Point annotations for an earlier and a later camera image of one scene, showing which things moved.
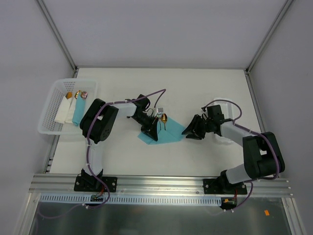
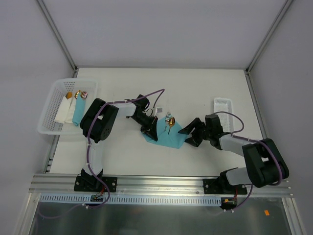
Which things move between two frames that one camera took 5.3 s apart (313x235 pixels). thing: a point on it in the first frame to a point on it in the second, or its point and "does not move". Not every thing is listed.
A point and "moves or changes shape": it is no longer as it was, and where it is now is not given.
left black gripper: [150, 124] does not move
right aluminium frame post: [285, 8] does not move
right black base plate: [223, 186] does not move
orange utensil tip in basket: [69, 95] does not move
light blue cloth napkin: [171, 133] moves or changes shape
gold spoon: [164, 118] to [171, 123]
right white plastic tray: [227, 107] does not move
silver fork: [159, 115] to [167, 119]
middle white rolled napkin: [69, 117] does not move
